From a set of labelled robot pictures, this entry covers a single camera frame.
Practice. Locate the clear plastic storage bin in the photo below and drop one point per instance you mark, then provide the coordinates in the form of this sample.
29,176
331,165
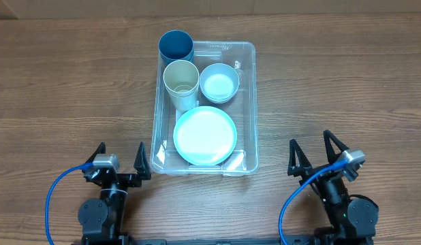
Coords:
242,109

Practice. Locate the blue cup top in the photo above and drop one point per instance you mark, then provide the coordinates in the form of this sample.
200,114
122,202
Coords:
176,44

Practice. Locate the light blue plate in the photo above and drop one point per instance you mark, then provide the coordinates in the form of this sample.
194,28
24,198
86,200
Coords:
205,136

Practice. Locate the cream cup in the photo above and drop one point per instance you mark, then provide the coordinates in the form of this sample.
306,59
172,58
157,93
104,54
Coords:
184,100
181,78

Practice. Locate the grey bowl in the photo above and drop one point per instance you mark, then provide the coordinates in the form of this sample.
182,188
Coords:
219,80

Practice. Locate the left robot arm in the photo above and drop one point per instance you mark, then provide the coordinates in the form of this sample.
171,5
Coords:
102,218

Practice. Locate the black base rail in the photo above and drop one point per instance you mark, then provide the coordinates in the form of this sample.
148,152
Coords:
231,241

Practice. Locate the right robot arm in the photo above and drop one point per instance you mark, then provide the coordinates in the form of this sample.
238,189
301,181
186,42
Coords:
352,218

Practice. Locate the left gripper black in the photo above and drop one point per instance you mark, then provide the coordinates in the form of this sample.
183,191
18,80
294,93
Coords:
142,169

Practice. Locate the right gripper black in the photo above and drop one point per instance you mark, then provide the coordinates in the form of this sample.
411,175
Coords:
304,162

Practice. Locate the light blue bowl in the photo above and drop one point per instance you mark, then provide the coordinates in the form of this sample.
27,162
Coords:
220,100

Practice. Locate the blue cup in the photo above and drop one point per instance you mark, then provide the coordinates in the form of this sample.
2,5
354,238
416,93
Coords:
168,61
176,44

